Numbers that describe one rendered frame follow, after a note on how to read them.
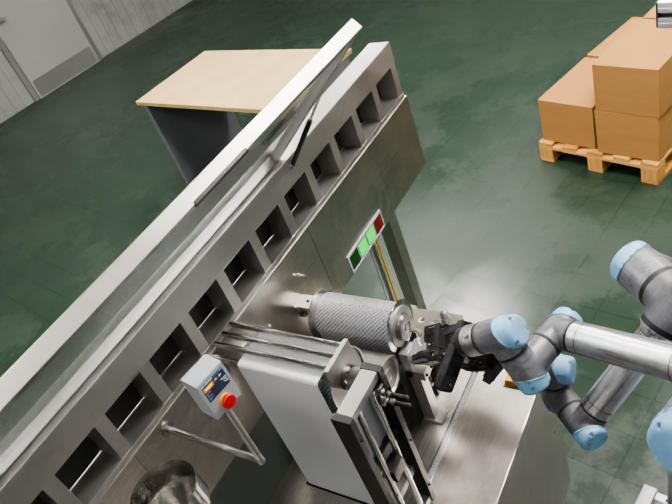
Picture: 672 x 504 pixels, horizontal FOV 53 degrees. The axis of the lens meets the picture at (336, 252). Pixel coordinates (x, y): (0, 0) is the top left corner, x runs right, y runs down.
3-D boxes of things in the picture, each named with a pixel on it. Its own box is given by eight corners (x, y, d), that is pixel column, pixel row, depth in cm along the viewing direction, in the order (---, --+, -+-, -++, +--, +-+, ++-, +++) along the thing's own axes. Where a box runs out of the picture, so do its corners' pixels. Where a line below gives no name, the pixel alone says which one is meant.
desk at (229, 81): (243, 135, 601) (204, 50, 552) (383, 149, 506) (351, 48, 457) (183, 188, 560) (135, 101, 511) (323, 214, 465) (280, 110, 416)
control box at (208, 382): (223, 424, 126) (201, 391, 120) (202, 412, 130) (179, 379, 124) (248, 396, 130) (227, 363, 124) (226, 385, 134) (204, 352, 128)
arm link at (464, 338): (493, 357, 155) (468, 351, 150) (479, 360, 158) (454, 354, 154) (492, 325, 157) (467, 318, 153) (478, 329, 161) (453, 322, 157)
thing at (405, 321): (405, 309, 179) (416, 318, 185) (399, 308, 180) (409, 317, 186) (398, 335, 177) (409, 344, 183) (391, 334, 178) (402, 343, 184)
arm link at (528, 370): (568, 366, 151) (542, 328, 150) (539, 400, 147) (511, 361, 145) (544, 365, 158) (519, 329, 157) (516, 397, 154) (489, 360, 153)
